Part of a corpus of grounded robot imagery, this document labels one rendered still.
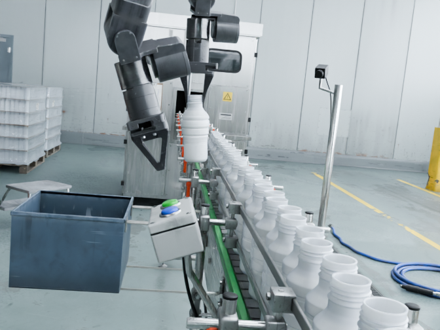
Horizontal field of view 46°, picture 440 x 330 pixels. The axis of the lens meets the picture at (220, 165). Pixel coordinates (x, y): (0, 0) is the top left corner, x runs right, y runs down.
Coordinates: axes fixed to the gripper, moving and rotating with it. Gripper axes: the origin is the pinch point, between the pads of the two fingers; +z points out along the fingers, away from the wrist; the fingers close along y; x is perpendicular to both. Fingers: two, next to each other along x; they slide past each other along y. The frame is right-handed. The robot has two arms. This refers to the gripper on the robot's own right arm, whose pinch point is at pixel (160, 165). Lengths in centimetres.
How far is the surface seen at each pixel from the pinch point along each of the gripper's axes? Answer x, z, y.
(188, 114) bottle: -7.8, -5.7, 33.6
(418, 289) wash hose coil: -140, 173, 257
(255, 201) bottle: -15.0, 10.5, -3.0
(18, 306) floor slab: 114, 84, 202
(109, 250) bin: 24, 26, 50
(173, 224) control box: -0.2, 8.8, -10.0
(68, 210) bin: 39, 17, 81
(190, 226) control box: -2.8, 9.9, -10.0
